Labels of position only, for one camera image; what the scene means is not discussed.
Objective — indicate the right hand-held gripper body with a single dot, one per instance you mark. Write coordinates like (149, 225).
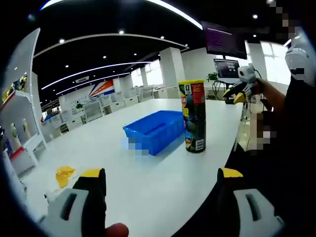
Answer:
(248, 74)

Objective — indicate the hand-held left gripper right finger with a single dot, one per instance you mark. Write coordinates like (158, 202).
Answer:
(247, 209)

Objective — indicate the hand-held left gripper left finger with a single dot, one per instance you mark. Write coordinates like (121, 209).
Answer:
(74, 207)

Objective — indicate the chip container with printed label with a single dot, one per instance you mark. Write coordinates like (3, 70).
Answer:
(195, 118)

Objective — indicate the blue plastic box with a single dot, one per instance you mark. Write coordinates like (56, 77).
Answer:
(163, 138)

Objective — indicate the person's right hand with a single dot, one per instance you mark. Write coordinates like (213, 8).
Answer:
(259, 86)

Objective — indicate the person's left hand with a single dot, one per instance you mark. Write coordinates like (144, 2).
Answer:
(117, 230)

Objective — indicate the small desk monitor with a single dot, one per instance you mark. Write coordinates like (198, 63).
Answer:
(225, 69)

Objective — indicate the green potted plant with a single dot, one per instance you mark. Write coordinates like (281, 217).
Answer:
(212, 77)

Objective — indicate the yellow crumpled cloth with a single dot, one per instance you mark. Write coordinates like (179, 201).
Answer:
(63, 176)

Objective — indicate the dark hanging monitor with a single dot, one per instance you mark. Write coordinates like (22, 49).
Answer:
(222, 39)

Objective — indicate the white chest-worn device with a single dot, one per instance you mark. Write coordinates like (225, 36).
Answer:
(297, 59)

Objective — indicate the pale drink bottle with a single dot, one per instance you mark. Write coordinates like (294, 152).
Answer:
(14, 135)
(26, 128)

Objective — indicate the row of white office desks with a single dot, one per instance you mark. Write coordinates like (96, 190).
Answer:
(113, 103)

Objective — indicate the colourful snack packets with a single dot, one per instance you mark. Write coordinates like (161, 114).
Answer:
(14, 86)

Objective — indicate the white shelf unit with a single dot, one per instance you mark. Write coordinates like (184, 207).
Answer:
(19, 61)

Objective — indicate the red and blue wall banner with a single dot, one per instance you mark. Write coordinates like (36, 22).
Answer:
(103, 89)

